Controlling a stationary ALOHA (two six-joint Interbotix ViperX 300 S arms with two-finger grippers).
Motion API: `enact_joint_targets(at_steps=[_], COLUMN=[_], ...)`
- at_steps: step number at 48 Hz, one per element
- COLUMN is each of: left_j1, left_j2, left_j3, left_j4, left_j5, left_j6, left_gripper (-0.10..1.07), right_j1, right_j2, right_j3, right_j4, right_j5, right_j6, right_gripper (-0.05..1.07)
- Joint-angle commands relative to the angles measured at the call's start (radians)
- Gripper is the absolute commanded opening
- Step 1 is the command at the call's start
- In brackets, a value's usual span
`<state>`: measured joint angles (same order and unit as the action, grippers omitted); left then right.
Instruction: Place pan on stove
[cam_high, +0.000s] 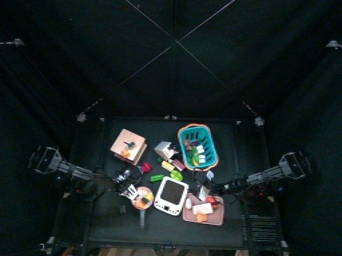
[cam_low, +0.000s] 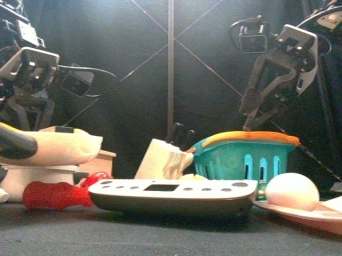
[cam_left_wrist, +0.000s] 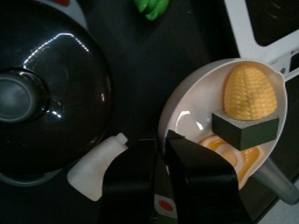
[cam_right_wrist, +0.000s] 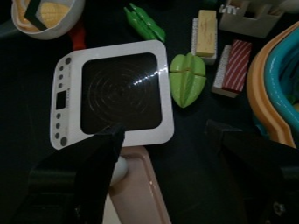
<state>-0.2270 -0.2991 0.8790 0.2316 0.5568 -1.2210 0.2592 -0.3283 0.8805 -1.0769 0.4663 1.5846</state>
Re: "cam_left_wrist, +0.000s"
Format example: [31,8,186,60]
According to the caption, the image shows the white plastic toy bottle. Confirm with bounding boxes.
[67,132,130,202]

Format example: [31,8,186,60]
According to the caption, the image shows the white toy frying pan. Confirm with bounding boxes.
[156,58,299,206]

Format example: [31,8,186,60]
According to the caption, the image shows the green toy vegetable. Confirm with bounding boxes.
[134,0,171,22]

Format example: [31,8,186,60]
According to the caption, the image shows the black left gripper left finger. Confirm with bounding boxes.
[98,138,159,224]

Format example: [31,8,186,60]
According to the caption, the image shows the black pot lid with knob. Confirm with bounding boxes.
[0,0,115,187]

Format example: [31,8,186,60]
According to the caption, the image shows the white toy stove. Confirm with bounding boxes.
[223,0,299,82]

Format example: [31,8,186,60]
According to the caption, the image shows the dark green cube block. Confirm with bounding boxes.
[211,108,280,151]

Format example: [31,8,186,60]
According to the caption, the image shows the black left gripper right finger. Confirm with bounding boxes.
[164,129,254,224]

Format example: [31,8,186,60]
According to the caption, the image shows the yellow toy corn cob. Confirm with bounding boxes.
[222,63,279,122]

